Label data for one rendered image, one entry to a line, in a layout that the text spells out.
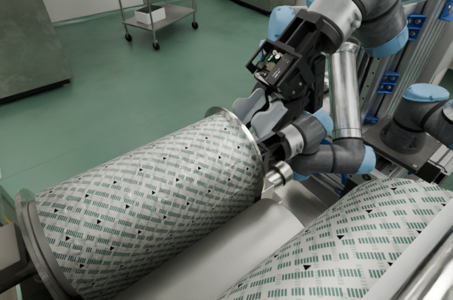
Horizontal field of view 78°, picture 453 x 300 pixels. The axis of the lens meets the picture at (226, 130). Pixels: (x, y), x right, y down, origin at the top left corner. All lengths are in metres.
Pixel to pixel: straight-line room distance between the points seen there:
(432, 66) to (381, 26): 1.02
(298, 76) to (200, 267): 0.28
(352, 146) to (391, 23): 0.34
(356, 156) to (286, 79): 0.41
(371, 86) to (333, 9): 0.86
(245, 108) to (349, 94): 0.42
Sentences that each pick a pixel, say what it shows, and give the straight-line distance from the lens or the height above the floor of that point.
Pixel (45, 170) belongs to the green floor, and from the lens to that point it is 2.43.
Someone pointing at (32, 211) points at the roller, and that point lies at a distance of 0.35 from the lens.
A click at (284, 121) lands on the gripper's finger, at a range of 0.44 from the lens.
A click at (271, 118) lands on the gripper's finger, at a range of 0.43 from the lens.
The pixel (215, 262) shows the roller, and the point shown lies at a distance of 0.35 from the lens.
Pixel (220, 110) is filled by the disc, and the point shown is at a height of 1.32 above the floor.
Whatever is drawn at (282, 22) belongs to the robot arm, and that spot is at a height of 1.26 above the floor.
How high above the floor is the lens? 1.55
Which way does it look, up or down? 41 degrees down
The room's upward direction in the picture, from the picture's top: straight up
